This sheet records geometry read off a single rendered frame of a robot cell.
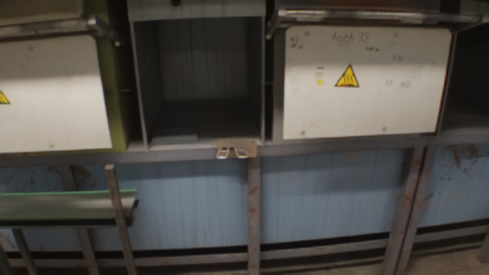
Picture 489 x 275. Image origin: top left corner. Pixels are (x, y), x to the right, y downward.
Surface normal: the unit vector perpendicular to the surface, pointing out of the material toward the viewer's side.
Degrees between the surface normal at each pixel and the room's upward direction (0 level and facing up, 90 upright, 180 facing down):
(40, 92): 90
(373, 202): 90
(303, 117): 90
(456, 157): 90
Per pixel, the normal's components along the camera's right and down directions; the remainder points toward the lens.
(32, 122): 0.09, 0.41
